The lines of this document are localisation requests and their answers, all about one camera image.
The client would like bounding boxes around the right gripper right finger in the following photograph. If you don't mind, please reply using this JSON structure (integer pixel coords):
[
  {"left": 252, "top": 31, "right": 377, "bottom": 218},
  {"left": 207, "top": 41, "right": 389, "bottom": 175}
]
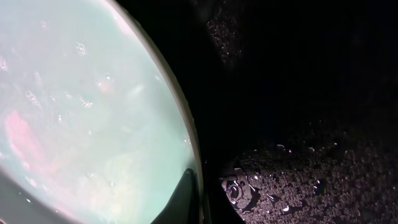
[{"left": 207, "top": 178, "right": 244, "bottom": 224}]

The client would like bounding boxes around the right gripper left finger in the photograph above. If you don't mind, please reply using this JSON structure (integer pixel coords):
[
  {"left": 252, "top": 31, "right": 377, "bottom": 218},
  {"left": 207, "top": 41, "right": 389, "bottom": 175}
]
[{"left": 151, "top": 169, "right": 199, "bottom": 224}]

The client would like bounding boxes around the mint green plate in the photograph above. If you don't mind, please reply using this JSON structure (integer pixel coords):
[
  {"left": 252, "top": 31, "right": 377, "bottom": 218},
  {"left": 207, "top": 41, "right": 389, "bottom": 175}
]
[{"left": 1, "top": 0, "right": 203, "bottom": 223}]

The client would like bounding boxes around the round black tray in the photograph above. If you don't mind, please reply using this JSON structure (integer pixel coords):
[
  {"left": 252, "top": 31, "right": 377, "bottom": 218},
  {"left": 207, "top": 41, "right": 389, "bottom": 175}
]
[{"left": 121, "top": 1, "right": 397, "bottom": 223}]

